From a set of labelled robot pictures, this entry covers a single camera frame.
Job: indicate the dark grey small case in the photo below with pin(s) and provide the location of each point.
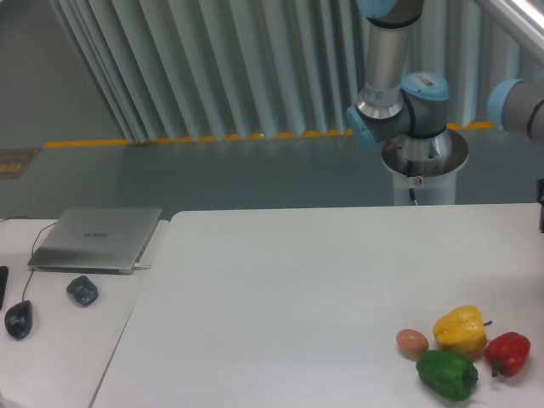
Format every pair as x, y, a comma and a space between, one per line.
83, 291

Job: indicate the black computer mouse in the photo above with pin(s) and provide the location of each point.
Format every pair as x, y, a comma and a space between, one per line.
18, 320

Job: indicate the aluminium frame beam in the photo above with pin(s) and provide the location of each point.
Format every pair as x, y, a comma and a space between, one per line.
521, 19

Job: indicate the white pleated curtain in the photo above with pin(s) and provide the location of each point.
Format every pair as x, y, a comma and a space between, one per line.
260, 69

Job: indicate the black device at edge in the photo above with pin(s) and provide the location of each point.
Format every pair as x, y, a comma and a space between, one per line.
4, 276

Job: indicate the red bell pepper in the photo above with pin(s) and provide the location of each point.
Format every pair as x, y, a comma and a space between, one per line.
507, 354

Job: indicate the green bell pepper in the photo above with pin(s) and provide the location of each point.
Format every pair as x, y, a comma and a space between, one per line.
449, 374

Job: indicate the yellow bell pepper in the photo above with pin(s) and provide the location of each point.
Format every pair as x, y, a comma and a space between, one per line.
461, 330

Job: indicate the silver closed laptop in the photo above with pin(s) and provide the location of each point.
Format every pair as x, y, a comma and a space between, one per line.
97, 240

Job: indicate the brown egg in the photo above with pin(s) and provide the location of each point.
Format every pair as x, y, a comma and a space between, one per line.
411, 342

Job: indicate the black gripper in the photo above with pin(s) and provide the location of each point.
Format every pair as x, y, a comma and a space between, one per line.
540, 201

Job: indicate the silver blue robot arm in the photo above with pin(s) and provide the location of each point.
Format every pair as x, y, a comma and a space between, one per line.
408, 113

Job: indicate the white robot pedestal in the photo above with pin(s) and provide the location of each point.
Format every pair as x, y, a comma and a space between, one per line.
424, 171

